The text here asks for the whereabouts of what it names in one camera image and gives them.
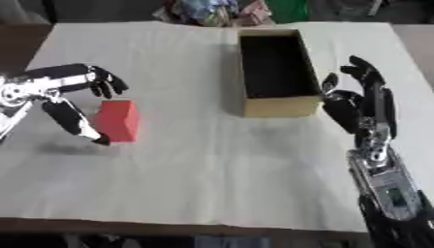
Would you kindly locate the tan cardboard box black inside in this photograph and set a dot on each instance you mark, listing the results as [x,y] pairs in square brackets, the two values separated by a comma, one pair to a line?
[278,72]

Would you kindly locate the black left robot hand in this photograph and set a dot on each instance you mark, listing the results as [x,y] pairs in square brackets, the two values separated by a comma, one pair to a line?
[63,114]

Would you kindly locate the colourful bags pile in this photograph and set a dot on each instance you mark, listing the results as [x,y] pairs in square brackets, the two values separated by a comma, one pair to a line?
[212,11]

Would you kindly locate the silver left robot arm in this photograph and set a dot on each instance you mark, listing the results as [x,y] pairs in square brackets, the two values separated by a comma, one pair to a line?
[11,103]

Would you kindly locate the green bin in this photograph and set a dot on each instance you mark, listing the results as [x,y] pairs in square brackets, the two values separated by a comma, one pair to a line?
[287,10]

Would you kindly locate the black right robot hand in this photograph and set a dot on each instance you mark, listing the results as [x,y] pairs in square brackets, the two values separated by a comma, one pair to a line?
[350,109]

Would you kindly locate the red rectangular block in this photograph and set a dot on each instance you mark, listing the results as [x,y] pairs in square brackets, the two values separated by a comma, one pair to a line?
[117,120]

